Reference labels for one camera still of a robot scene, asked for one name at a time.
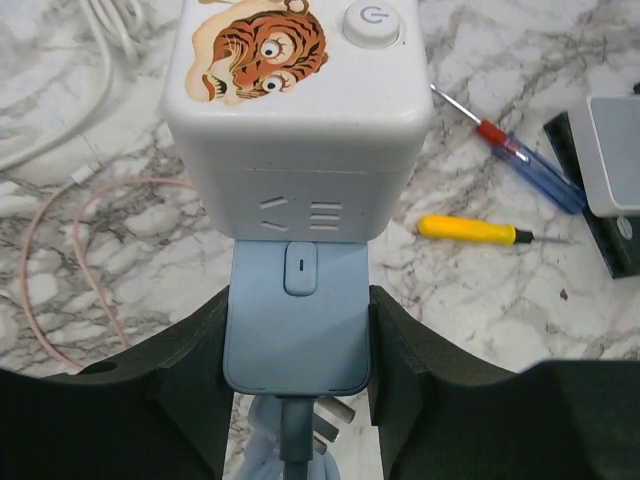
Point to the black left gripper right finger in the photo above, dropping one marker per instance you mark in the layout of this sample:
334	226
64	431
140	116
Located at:
443	413

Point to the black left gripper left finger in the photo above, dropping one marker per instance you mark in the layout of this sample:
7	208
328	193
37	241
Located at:
159	410

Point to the light blue power strip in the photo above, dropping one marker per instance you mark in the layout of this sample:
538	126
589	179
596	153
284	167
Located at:
298	319

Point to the white tiger cube socket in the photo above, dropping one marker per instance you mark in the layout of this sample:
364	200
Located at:
299	120

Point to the blue red screwdriver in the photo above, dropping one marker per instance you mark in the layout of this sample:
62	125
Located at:
547	179

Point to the yellow handled screwdriver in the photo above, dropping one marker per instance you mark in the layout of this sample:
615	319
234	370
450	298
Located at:
479	231

